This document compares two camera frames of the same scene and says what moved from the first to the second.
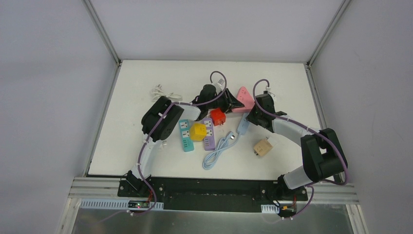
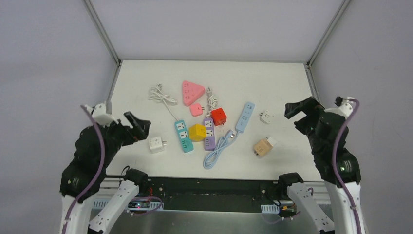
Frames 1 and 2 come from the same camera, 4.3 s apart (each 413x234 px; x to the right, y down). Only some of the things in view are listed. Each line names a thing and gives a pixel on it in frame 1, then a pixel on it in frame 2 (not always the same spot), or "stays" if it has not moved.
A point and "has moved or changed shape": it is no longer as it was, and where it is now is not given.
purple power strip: [209, 139] stays
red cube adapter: [218, 117] stays
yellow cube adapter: [198, 131] stays
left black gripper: [227, 100] -> [125, 132]
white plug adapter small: [272, 140] has moved or changed shape
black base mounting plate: [212, 194] stays
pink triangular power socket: [244, 97] -> [191, 91]
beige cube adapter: [263, 147] stays
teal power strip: [188, 143] stays
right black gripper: [255, 115] -> [312, 117]
